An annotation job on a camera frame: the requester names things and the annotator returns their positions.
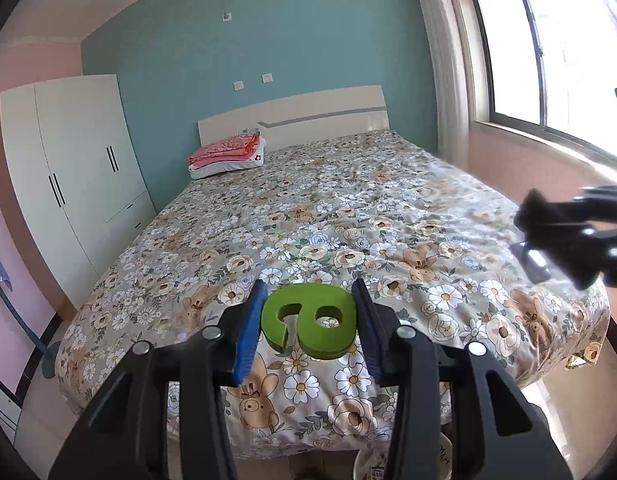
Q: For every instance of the green number nine shape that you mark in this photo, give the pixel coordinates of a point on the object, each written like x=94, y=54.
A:
x=325, y=324

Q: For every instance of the white wardrobe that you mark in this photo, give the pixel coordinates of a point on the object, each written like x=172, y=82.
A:
x=74, y=176

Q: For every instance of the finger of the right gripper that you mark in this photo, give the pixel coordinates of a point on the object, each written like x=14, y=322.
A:
x=548, y=252
x=537, y=216

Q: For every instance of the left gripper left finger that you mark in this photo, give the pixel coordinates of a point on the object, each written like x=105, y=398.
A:
x=122, y=432

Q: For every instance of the floral bed cover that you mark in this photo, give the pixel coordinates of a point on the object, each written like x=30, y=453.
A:
x=428, y=240

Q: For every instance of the window with frame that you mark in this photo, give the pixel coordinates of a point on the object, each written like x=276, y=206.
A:
x=552, y=69

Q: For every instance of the white trash bin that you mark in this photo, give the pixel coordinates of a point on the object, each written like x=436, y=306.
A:
x=375, y=463

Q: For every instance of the white curtain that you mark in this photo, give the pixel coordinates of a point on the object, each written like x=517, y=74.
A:
x=450, y=24

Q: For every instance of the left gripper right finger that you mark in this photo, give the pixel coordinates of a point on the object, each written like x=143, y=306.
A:
x=496, y=432

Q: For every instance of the black smartphone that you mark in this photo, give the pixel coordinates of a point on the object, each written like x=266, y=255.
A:
x=532, y=262

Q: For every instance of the beige bed headboard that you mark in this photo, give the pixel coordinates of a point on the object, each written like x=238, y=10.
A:
x=303, y=119

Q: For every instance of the folded red pink blanket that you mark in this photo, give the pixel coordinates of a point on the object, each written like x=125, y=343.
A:
x=233, y=149

